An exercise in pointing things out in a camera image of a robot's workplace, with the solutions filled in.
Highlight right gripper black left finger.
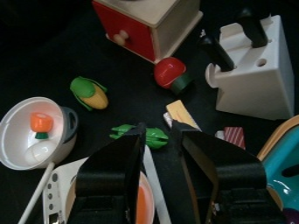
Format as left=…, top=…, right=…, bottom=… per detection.
left=66, top=122, right=147, bottom=224

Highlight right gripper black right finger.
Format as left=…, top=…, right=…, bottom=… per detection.
left=169, top=120, right=289, bottom=224

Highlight turquoise basket with orange rim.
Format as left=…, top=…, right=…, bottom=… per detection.
left=256, top=115, right=299, bottom=212

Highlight red striped toy bacon piece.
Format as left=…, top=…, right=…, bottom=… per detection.
left=215, top=126, right=247, bottom=151

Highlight green toy leafy vegetable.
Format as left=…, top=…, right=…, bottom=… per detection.
left=108, top=123, right=171, bottom=151

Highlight white toy egg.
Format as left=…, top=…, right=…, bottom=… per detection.
left=24, top=143, right=52, bottom=163

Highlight purple toy piece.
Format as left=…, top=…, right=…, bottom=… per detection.
left=281, top=207, right=299, bottom=224

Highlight orange toy carrot piece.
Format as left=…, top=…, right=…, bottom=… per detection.
left=29, top=112, right=54, bottom=140

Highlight yellow wooden cheese slice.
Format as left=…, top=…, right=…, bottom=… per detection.
left=163, top=99, right=201, bottom=131

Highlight yellow toy corn green husk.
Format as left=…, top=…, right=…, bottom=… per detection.
left=69, top=76, right=109, bottom=112

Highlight white toy knife block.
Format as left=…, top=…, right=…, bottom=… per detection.
left=204, top=15, right=295, bottom=121

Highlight red toy tomato green stem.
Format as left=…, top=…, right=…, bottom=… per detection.
left=153, top=56, right=193, bottom=96

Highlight wooden box with red front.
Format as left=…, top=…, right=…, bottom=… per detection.
left=90, top=0, right=204, bottom=65

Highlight black handled white kitchen scale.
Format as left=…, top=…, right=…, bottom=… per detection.
left=41, top=143, right=173, bottom=224

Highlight white toy pot grey handles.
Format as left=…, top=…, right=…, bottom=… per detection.
left=0, top=96, right=80, bottom=172

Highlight black-handled toy knife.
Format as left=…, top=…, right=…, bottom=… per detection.
left=236, top=7, right=271, bottom=49
left=197, top=35, right=237, bottom=73

